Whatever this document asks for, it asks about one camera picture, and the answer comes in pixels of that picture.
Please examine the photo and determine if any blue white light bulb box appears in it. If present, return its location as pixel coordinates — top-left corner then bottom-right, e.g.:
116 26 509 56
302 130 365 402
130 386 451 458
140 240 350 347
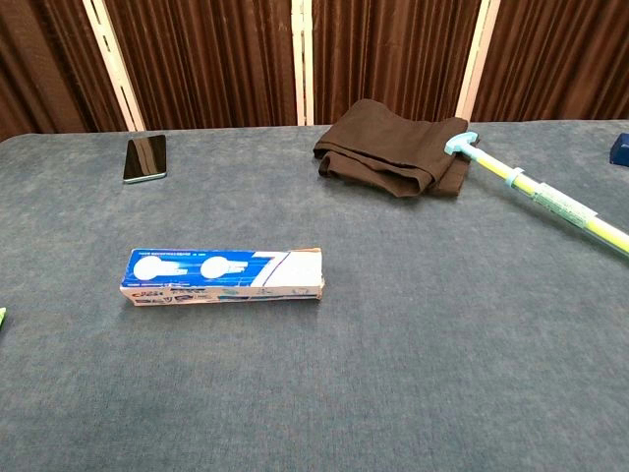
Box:
119 247 325 307

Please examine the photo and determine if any dark blue object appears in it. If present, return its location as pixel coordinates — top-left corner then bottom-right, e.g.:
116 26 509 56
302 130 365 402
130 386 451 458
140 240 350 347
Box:
607 132 629 166

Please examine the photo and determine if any dark brown folded cloth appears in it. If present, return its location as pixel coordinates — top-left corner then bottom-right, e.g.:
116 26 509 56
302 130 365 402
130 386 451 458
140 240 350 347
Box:
313 98 474 199

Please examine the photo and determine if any blue felt table cover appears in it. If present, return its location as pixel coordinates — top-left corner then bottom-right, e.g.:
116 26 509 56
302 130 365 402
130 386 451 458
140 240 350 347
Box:
0 117 629 472

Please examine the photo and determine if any black smartphone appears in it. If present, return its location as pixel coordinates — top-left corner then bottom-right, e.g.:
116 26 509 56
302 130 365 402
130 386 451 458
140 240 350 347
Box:
122 134 168 185

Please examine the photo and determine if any brown pleated curtain panel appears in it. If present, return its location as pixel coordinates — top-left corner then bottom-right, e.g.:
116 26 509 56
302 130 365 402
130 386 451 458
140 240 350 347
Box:
104 0 298 132
470 0 629 123
0 0 128 144
312 0 483 126

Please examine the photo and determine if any yellow rod with blue ends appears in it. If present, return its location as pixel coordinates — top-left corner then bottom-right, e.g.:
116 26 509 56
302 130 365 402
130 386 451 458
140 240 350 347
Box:
443 131 629 260

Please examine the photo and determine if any white screen frame post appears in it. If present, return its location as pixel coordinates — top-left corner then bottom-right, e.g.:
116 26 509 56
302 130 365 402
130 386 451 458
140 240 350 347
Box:
82 0 146 133
454 0 501 123
291 0 315 126

